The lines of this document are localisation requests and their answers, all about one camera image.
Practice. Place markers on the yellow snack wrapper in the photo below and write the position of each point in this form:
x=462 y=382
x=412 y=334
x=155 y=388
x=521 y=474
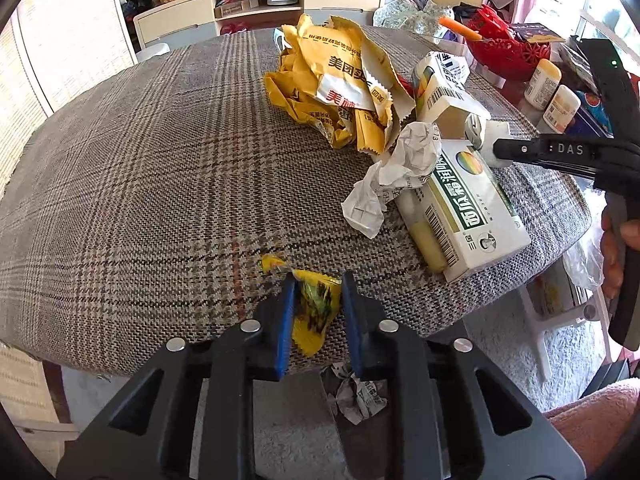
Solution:
x=315 y=310

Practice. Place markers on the red plastic basket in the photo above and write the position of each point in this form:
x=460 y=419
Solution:
x=510 y=55

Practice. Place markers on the beige television cabinet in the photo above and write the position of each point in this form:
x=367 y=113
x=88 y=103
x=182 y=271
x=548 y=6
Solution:
x=180 y=20

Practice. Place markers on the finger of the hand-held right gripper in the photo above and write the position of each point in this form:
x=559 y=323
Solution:
x=550 y=149

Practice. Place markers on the white paper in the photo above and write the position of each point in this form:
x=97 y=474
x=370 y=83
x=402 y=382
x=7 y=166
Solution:
x=405 y=165

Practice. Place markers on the blue box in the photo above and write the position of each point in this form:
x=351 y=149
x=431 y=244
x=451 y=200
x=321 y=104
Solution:
x=595 y=110

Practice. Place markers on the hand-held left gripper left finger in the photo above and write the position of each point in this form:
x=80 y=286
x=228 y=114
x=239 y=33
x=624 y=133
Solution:
x=284 y=330

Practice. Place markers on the yellow delivery bag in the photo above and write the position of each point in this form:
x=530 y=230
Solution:
x=330 y=70

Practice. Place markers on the small white medicine box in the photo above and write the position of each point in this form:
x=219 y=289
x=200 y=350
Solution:
x=445 y=100

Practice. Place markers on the printed paper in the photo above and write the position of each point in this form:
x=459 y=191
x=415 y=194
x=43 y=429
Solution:
x=357 y=395

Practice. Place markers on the person's right hand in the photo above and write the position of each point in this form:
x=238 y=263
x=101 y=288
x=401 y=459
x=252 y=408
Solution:
x=610 y=255

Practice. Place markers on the orange plastic toy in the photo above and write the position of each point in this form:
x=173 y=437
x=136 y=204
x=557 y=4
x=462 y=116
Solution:
x=457 y=27

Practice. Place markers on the white plastic stool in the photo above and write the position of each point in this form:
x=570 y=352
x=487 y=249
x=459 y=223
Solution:
x=545 y=325

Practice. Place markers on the green floral cloth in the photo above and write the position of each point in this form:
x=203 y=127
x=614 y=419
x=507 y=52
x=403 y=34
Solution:
x=410 y=17

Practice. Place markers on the large white medicine box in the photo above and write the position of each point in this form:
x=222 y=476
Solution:
x=465 y=210

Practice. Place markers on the grey plaid tablecloth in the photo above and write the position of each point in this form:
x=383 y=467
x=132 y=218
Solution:
x=150 y=185

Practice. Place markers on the white plastic bottle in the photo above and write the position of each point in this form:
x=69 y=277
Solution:
x=562 y=107
x=542 y=82

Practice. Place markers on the clear plastic bag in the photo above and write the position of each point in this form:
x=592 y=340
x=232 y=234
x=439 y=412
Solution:
x=582 y=260

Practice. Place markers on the pink fleece garment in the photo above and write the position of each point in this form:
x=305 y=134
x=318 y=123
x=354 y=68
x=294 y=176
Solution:
x=600 y=425

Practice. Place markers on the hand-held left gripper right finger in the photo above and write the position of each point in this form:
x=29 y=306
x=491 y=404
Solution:
x=352 y=330

